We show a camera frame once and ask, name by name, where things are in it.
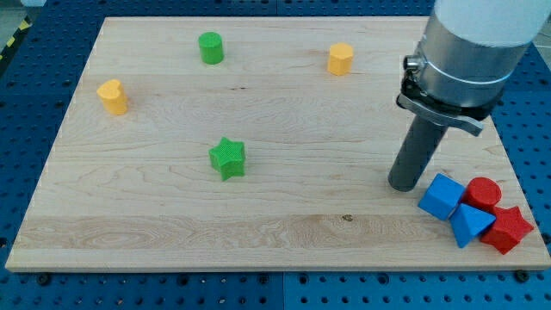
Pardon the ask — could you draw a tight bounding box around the yellow hexagon block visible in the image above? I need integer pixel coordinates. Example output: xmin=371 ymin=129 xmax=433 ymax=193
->
xmin=327 ymin=42 xmax=354 ymax=76

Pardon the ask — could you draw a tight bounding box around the red star block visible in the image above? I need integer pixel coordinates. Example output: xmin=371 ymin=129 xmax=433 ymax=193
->
xmin=480 ymin=206 xmax=534 ymax=255

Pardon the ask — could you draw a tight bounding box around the red cylinder block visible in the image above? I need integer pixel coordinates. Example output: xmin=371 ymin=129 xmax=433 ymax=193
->
xmin=461 ymin=177 xmax=502 ymax=214

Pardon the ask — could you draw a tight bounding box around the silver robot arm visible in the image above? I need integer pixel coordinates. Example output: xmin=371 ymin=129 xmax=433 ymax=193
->
xmin=397 ymin=0 xmax=550 ymax=136

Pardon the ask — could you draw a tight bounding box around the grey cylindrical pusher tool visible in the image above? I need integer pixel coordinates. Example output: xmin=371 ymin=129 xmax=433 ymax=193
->
xmin=387 ymin=116 xmax=448 ymax=192

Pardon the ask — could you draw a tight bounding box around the blue cube block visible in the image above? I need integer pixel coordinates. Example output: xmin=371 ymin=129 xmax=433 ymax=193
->
xmin=418 ymin=174 xmax=466 ymax=220

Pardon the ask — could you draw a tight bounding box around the green star block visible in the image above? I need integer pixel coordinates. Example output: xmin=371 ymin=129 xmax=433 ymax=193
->
xmin=208 ymin=137 xmax=246 ymax=181

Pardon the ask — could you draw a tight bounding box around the blue triangle block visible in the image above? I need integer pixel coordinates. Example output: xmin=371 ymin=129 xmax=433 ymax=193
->
xmin=449 ymin=203 xmax=496 ymax=248

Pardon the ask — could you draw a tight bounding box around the yellow heart block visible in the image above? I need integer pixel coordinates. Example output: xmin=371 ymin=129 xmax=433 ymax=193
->
xmin=96 ymin=79 xmax=128 ymax=115

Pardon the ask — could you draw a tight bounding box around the green cylinder block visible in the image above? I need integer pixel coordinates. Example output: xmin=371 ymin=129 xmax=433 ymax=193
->
xmin=198 ymin=32 xmax=225 ymax=65

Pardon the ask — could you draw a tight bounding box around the wooden board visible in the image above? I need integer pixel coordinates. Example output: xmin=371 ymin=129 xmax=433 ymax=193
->
xmin=6 ymin=17 xmax=550 ymax=273

